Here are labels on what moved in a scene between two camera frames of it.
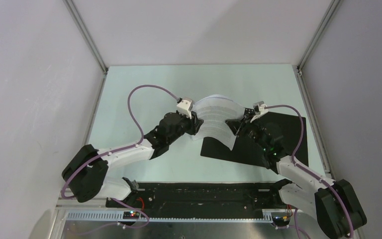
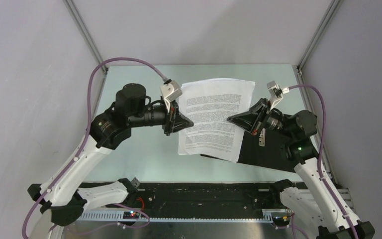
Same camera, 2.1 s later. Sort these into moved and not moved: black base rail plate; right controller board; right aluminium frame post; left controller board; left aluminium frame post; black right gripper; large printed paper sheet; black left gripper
Moved: large printed paper sheet; black right gripper; black left gripper
Not moved: left aluminium frame post; right aluminium frame post; right controller board; left controller board; black base rail plate
